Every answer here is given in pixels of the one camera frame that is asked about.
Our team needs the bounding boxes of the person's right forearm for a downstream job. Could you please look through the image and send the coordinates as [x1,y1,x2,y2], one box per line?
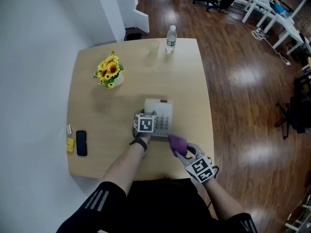
[202,177,245,221]

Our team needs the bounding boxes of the white flower pot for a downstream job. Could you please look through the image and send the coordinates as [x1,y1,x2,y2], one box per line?
[112,71,125,87]

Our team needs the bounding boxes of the clear water bottle green label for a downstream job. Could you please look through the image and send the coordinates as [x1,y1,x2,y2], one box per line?
[165,24,177,54]

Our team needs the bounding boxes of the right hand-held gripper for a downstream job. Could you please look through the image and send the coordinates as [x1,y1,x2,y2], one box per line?
[174,143,215,185]

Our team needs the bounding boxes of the small yellow box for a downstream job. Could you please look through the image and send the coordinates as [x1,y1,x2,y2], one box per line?
[66,137,76,153]

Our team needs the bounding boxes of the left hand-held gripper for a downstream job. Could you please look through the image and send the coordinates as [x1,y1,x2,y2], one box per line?
[132,108,158,137]

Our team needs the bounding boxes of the black folding chair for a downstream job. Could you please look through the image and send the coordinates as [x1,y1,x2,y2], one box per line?
[275,73,311,141]

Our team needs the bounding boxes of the white cable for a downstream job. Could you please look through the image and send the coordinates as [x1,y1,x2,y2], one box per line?
[251,27,291,66]

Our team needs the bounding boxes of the person's left hand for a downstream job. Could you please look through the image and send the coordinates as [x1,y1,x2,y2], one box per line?
[135,131,153,143]

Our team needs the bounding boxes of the blue packet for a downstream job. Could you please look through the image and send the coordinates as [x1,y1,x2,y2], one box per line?
[274,2,290,18]

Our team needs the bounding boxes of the black smartphone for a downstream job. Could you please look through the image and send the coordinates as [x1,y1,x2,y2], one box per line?
[75,130,88,157]

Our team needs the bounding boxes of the person's left forearm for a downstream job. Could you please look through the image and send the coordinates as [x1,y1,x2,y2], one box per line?
[100,137,149,197]

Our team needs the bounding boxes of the person with head camera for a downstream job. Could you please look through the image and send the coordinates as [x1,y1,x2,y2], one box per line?
[55,177,259,233]

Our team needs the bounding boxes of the white water dispenser cabinet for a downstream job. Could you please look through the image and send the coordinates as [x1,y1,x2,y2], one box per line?
[113,0,150,34]

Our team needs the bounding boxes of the white metal rack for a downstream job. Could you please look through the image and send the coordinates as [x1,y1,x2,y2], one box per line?
[283,195,311,233]

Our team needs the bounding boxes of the purple cloth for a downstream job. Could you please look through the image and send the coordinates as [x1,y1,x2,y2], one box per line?
[168,133,189,158]

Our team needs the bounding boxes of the white table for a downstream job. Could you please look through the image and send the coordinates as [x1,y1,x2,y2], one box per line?
[263,13,306,56]
[241,0,278,24]

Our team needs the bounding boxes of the yellow sunflower bouquet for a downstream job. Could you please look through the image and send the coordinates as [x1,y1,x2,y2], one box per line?
[93,50,126,90]

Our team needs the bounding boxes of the clear plastic cup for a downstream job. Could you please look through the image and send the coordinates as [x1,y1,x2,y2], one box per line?
[147,39,160,57]

